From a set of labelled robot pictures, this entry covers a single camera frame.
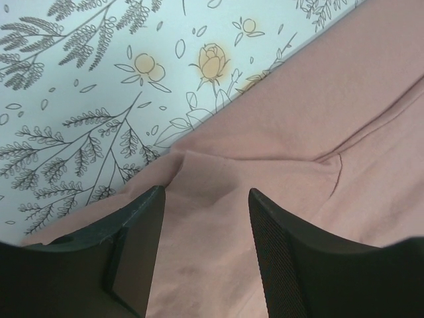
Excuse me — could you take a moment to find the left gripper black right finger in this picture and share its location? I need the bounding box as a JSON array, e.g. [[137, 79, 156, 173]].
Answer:
[[248, 189, 423, 317]]

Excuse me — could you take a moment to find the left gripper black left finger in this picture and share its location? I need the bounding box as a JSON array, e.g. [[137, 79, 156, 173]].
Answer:
[[1, 186, 165, 317]]

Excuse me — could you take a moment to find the pink t shirt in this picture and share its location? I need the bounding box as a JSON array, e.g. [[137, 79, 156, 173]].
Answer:
[[25, 0, 423, 317]]

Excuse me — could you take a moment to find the floral patterned table cloth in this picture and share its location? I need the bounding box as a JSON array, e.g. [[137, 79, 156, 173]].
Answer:
[[1, 0, 358, 245]]

